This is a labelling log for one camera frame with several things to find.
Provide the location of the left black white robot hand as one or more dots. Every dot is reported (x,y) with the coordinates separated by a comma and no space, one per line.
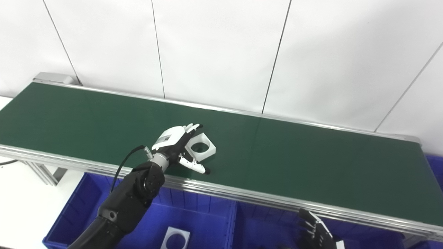
(169,138)

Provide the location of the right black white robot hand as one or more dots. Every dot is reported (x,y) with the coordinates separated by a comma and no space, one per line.
(318,235)

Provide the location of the white square part with hole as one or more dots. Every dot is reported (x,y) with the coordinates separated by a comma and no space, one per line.
(166,240)
(209,148)

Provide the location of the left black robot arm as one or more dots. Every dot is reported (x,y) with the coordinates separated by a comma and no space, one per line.
(128,204)

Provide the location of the blue bin with black parts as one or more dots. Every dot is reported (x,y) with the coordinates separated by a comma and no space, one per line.
(263,228)

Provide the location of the green conveyor belt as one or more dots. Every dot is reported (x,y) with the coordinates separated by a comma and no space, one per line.
(242,196)
(294,166)

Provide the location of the blue bin with white parts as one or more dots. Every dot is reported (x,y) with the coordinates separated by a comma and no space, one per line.
(193,214)

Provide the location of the aluminium conveyor leg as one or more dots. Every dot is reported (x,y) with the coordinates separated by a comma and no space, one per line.
(45,174)

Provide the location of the empty blue bin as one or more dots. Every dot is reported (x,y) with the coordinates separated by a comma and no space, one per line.
(436,169)

